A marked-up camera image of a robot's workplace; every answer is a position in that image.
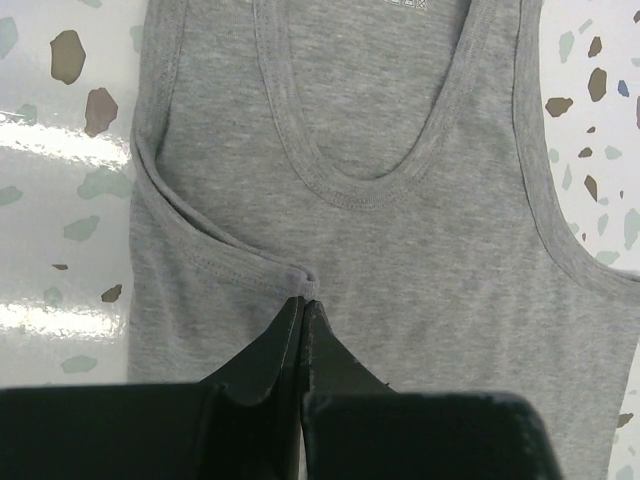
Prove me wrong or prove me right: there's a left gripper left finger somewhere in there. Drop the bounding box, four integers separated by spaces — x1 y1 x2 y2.
1 297 305 479

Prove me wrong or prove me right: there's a grey garment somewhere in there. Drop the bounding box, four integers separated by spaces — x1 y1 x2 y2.
127 1 639 479

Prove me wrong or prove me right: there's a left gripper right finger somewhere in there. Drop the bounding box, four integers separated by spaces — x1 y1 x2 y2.
302 301 562 479

